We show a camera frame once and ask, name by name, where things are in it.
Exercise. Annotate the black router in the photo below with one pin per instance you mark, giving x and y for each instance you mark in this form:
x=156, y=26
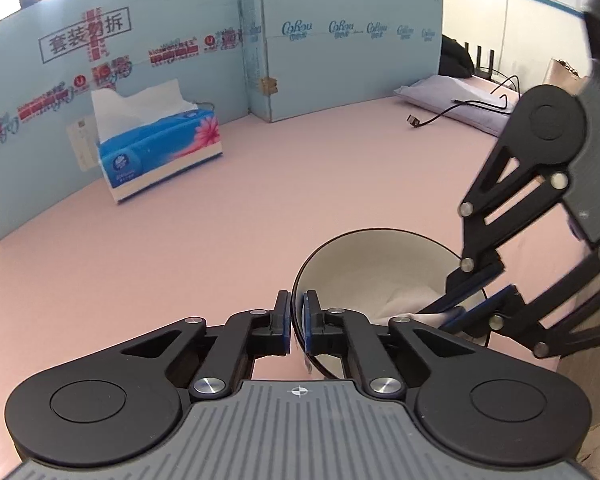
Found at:
x=480, y=60

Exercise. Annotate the white tissue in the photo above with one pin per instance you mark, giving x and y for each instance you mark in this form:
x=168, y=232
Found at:
x=405, y=302

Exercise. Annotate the lavender pillow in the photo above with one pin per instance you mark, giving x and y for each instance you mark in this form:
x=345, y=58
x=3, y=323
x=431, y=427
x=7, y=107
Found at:
x=445, y=95

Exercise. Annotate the black cloth bag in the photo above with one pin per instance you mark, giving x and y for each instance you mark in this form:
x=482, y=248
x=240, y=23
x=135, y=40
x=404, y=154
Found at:
x=452, y=60

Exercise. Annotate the white paper label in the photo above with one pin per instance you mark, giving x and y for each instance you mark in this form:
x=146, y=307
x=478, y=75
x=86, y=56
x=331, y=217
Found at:
x=82, y=142

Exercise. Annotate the white ceramic bowl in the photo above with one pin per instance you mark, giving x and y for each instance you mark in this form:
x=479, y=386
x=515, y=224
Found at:
x=360, y=260

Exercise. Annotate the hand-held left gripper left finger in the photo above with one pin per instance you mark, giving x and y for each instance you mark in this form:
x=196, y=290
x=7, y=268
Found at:
x=283, y=320

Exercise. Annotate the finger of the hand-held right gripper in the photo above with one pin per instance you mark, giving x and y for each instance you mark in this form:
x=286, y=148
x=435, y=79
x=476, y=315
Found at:
x=505, y=317
x=475, y=265

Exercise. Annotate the blue red-printed cardboard panel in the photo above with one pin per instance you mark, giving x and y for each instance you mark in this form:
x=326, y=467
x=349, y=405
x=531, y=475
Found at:
x=180, y=20

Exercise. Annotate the blue tissue box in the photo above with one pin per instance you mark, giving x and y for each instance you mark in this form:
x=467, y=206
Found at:
x=145, y=152

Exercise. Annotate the beige handbag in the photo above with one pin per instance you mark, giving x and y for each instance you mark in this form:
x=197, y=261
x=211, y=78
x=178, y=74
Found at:
x=560, y=77

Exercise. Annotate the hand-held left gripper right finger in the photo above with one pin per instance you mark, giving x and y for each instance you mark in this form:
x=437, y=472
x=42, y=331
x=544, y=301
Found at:
x=309, y=320

